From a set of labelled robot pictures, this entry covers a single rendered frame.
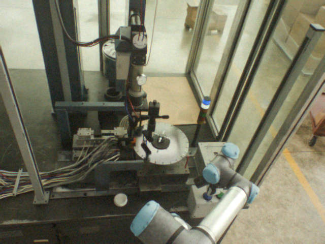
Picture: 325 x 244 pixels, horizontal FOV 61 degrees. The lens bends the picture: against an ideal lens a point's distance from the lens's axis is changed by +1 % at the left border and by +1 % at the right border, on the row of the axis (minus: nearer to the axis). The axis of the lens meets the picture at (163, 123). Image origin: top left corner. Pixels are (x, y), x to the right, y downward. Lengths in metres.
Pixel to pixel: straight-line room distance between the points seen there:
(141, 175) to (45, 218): 0.52
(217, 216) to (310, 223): 1.95
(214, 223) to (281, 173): 2.18
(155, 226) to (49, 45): 1.26
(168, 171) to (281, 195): 1.54
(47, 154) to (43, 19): 0.77
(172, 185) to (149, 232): 0.80
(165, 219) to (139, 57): 0.66
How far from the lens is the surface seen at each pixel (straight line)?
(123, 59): 1.26
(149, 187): 1.54
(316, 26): 1.16
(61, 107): 1.66
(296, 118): 1.23
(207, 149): 1.69
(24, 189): 1.67
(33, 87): 2.33
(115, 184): 1.62
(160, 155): 1.52
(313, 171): 3.30
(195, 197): 1.46
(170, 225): 0.87
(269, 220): 2.68
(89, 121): 1.98
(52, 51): 1.80
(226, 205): 1.02
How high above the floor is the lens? 2.11
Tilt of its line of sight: 43 degrees down
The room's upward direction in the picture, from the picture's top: 10 degrees clockwise
